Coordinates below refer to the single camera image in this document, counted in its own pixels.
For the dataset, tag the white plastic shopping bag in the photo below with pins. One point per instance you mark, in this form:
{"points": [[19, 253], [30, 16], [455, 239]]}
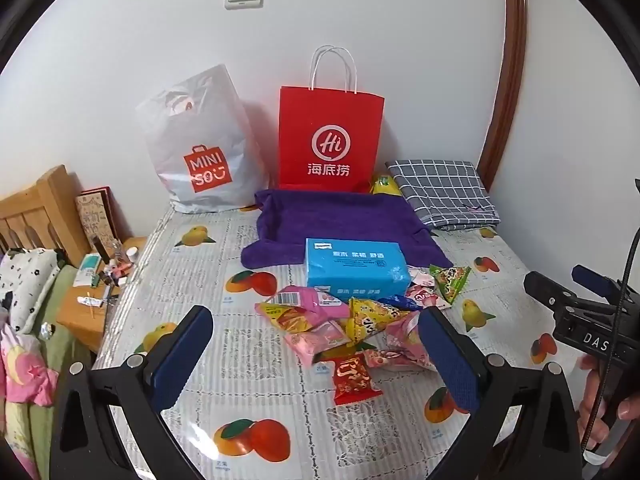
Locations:
{"points": [[210, 110]]}

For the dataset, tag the brown wooden door frame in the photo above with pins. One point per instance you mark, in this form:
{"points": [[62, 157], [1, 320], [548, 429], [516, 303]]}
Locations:
{"points": [[515, 60]]}

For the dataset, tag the yellow green snack packet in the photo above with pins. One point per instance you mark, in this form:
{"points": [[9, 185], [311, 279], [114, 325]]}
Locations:
{"points": [[385, 185]]}

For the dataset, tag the white dotted pillow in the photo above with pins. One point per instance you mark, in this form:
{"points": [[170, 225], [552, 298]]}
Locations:
{"points": [[30, 280]]}

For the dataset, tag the white tube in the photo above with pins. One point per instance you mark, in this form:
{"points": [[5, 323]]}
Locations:
{"points": [[92, 301]]}

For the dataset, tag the teal small box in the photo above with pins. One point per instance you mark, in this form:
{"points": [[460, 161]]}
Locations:
{"points": [[87, 270]]}

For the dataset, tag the red paper bag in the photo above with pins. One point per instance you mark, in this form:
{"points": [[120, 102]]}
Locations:
{"points": [[330, 110]]}

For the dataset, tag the purple towel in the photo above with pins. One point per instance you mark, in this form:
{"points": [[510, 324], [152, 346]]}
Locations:
{"points": [[320, 215]]}

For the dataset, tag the blue tissue pack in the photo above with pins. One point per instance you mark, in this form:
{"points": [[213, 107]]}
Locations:
{"points": [[350, 270]]}

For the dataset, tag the blue candy wrapper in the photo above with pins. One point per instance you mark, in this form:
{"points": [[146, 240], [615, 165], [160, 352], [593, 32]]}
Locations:
{"points": [[400, 304]]}

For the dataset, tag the grey checked folded cloth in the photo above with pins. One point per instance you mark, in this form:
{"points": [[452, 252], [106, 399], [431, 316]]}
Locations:
{"points": [[440, 190]]}

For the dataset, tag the wooden bed headboard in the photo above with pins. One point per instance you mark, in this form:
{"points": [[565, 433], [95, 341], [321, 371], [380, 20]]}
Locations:
{"points": [[45, 195]]}

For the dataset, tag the patterned book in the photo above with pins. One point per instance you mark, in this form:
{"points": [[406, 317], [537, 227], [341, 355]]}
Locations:
{"points": [[95, 215]]}

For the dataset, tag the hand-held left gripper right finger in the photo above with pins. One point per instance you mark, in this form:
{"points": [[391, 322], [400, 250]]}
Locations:
{"points": [[452, 360]]}

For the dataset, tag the yellow red snack packet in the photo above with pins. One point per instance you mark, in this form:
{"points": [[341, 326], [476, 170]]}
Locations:
{"points": [[287, 317]]}

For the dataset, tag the green bedsheet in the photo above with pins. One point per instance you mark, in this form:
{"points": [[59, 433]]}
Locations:
{"points": [[65, 347]]}

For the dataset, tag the pink peach snack packet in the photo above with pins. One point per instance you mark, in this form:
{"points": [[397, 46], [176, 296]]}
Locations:
{"points": [[320, 340]]}

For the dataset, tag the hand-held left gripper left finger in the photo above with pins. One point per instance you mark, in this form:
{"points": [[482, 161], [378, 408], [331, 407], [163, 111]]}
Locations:
{"points": [[187, 355]]}

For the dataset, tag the pink bear snack packet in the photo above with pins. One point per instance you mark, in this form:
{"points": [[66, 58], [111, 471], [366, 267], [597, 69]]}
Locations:
{"points": [[422, 295]]}

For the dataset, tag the wooden nightstand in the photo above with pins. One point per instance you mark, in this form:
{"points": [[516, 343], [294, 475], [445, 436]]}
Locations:
{"points": [[80, 320]]}

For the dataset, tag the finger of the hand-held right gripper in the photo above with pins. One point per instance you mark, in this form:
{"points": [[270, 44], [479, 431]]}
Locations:
{"points": [[592, 278], [542, 287]]}

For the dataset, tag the fruit print tablecloth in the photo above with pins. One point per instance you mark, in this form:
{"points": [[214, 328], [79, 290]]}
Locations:
{"points": [[250, 360]]}

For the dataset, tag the person's right hand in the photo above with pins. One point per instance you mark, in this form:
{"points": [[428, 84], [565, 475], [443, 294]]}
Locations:
{"points": [[592, 400]]}

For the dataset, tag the green triangular snack packet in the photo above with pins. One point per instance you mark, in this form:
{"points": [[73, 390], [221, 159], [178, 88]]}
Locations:
{"points": [[450, 282]]}

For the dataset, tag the pink star cloth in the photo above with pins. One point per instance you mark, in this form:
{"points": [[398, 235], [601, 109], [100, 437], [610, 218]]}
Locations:
{"points": [[25, 375]]}

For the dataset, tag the pink crinkled snack packet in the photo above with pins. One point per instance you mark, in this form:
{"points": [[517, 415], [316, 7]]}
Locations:
{"points": [[407, 340]]}

